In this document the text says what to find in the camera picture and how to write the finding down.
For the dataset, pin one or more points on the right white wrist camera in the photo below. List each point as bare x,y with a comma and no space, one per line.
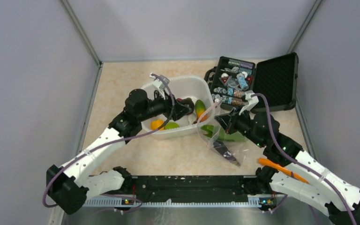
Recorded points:
252,101

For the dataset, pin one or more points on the orange toy bell pepper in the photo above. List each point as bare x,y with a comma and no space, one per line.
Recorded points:
155,124

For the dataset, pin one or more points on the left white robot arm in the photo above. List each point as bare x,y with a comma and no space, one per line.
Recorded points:
72,184

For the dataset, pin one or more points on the white plastic tub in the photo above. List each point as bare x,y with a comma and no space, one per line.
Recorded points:
186,86

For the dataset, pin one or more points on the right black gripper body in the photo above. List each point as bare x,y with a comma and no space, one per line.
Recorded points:
243,124

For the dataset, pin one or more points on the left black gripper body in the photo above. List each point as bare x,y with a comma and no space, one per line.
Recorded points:
156,107

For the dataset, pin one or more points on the red toy fruit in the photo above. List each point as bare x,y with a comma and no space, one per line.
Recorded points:
186,101

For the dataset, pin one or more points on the green orange toy mango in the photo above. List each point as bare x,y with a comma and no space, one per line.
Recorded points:
200,108

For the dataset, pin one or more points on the clear zip top bag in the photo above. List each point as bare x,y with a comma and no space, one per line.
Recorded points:
231,147

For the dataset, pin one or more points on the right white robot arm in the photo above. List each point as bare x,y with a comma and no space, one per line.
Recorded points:
308,181

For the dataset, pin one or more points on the orange marker pen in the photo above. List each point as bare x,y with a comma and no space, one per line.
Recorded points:
267,162

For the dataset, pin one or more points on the purple toy eggplant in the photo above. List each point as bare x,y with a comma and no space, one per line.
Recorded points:
222,150

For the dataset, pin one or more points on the green toy leaf vegetable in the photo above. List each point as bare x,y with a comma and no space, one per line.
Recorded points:
219,134

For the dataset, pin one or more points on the black poker chip case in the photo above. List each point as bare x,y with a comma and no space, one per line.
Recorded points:
275,78

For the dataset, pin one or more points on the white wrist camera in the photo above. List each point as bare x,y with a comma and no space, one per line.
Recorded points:
160,82
252,101

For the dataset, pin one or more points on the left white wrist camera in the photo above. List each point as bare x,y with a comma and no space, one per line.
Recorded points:
160,82

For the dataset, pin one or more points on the green toy lime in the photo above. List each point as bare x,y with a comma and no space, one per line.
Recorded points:
171,125

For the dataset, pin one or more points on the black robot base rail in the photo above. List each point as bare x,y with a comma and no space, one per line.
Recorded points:
194,189

